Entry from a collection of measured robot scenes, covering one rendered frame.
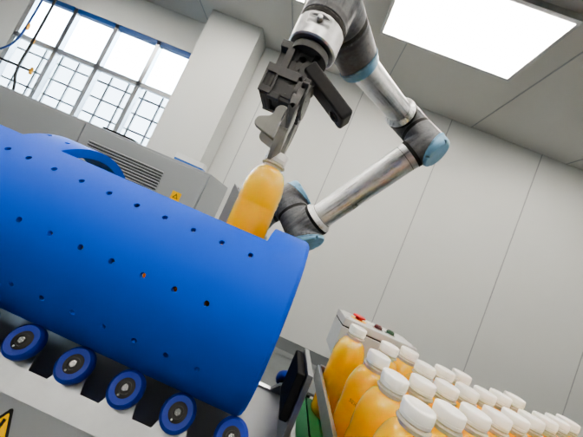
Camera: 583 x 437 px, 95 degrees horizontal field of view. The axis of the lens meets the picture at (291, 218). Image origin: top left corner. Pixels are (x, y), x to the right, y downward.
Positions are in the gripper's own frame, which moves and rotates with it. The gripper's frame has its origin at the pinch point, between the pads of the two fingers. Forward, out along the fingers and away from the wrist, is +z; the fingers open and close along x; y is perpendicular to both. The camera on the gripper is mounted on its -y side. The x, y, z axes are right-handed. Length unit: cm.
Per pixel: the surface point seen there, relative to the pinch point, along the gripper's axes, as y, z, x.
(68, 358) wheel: 12.4, 38.0, 10.5
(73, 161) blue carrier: 25.6, 14.5, 8.3
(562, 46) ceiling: -139, -203, -148
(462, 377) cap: -55, 25, -15
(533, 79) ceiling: -148, -203, -183
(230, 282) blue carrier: -3.3, 20.1, 12.7
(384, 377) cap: -28.6, 25.3, 5.8
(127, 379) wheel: 4.2, 37.5, 10.1
